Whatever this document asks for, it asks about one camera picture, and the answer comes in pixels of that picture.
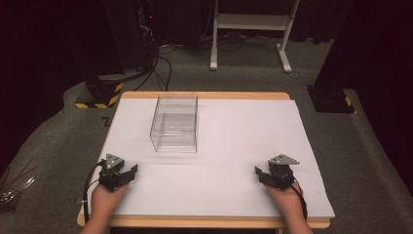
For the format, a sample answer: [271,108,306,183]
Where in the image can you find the person's left hand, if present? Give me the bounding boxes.
[92,180,130,216]

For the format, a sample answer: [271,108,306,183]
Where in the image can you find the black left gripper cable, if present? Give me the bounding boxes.
[83,162,105,224]

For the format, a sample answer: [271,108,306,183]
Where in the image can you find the white metal stand frame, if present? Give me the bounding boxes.
[209,0,302,74]

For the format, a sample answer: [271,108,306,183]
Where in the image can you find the metal tripod legs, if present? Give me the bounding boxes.
[0,158,37,210]

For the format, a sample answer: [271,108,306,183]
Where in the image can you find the black yellow striped stand base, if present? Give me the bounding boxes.
[74,74,126,110]

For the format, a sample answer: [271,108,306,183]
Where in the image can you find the person's right hand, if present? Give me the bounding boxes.
[264,181,304,216]

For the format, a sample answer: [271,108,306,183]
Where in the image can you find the black floor cables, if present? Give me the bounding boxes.
[133,45,178,93]

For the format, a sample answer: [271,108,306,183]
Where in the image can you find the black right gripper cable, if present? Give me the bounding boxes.
[290,183,309,220]

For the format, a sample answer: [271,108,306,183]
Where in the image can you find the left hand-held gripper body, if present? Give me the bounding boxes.
[97,153,130,192]

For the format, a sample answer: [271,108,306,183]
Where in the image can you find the black equipment rack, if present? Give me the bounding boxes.
[102,0,161,76]

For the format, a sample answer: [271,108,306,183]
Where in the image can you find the clear plastic box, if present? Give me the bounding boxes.
[149,95,200,154]

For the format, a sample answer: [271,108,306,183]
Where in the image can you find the white table mat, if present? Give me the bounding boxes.
[96,97,336,219]

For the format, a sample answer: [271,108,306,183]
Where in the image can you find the dark curtain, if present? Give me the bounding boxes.
[313,0,413,196]
[0,0,125,170]

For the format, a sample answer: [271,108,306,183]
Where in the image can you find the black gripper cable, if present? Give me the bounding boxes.
[290,183,309,220]
[83,162,105,224]

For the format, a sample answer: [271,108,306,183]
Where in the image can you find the cables under white stand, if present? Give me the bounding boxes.
[198,28,282,54]

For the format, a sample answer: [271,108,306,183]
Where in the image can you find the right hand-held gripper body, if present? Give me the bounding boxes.
[266,153,301,191]

